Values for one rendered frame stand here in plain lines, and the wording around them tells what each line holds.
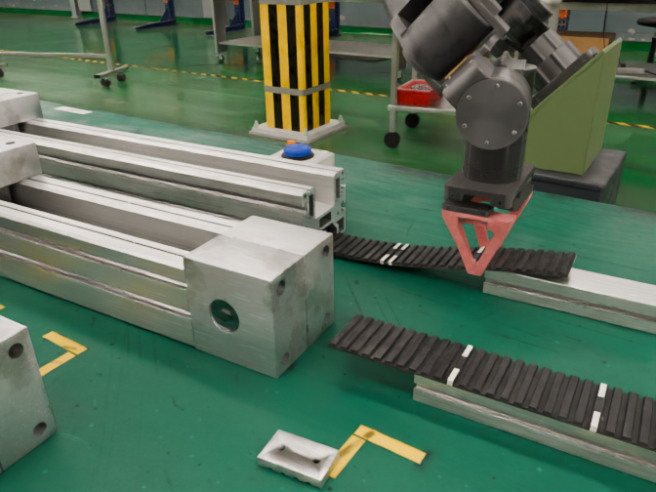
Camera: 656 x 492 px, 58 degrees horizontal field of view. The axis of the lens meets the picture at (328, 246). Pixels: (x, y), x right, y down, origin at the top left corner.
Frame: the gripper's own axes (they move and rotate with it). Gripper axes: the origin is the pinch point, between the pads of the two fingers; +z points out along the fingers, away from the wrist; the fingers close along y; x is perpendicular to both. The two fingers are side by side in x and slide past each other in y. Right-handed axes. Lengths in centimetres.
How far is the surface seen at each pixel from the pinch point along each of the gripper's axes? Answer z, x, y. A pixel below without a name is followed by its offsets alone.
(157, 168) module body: -5.0, -40.6, 4.4
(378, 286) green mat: 3.2, -9.4, 5.6
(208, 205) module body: -1.4, -32.8, 4.5
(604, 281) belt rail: 0.2, 11.9, -0.5
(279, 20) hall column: 5, -204, -272
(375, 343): -0.1, -3.3, 19.6
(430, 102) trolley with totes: 50, -108, -286
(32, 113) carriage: -6, -76, -5
